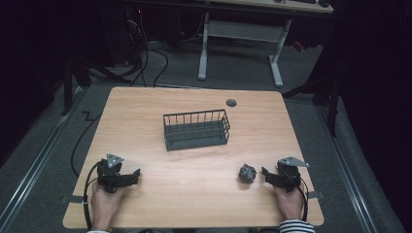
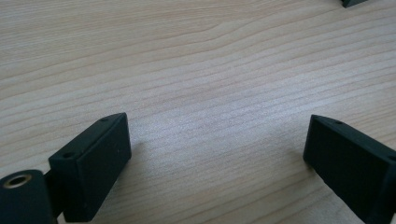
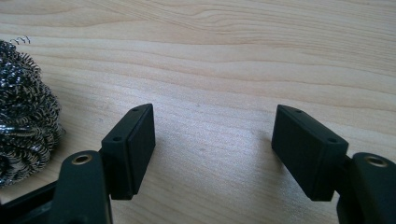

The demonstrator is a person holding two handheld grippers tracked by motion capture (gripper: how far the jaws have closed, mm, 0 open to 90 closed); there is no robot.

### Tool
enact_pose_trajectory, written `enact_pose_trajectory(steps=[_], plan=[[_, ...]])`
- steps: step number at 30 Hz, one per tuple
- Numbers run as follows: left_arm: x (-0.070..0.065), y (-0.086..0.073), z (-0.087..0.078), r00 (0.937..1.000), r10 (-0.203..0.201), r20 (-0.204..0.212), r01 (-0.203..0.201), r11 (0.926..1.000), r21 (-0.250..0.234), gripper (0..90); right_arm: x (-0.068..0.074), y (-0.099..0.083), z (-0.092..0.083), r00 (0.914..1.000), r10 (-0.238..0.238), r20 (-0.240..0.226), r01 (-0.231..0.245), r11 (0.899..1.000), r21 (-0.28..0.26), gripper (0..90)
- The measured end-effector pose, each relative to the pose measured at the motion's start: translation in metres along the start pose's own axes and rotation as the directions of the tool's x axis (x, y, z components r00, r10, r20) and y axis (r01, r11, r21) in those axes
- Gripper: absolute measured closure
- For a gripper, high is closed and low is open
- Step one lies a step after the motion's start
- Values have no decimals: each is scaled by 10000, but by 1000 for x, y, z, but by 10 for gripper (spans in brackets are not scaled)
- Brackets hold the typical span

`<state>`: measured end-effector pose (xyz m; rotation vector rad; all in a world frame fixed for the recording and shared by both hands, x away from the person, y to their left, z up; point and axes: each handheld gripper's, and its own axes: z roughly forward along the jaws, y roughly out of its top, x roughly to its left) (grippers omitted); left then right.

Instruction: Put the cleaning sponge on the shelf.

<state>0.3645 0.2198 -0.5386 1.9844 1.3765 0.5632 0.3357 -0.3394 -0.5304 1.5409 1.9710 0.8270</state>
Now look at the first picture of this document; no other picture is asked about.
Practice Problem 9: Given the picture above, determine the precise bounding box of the striped right sleeve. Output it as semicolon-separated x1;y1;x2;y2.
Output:
278;218;316;233

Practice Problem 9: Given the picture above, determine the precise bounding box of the black floor cable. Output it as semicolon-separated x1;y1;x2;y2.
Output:
70;111;103;178

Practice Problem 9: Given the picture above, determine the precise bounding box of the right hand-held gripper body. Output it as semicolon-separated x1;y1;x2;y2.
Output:
274;155;311;194

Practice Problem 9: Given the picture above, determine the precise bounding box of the dark grey ball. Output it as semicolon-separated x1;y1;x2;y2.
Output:
238;163;258;185

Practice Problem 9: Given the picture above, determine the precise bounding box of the black metal stand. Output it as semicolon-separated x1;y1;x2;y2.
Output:
282;69;344;138
60;56;132;117

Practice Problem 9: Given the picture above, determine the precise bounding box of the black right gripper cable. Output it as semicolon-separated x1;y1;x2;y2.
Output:
281;165;310;223

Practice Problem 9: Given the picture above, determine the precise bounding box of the bundle of black cables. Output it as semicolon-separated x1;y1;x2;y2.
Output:
124;8;170;88

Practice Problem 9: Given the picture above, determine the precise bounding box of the metal floor rail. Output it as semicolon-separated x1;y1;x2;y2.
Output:
0;84;87;227
314;103;379;233

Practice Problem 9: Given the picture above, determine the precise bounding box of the white frame desk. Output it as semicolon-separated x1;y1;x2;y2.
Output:
197;0;335;88

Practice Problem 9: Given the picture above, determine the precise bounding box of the grey tape strip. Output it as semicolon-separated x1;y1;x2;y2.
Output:
305;190;326;200
60;194;86;205

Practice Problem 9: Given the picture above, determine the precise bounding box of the person's right hand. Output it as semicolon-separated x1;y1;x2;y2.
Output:
272;182;307;222

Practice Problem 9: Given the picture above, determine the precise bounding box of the person's left hand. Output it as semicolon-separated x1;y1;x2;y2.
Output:
90;184;126;231

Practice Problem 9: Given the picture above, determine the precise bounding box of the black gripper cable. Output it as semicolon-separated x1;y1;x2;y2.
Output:
83;161;103;231
281;165;310;223

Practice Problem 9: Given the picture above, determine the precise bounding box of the dark grey wire basket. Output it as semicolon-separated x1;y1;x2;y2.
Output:
162;109;232;152

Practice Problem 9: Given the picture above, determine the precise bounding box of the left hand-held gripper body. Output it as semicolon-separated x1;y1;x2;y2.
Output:
96;152;128;194

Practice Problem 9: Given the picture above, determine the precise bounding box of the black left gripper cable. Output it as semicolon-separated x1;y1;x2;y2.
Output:
83;161;103;231

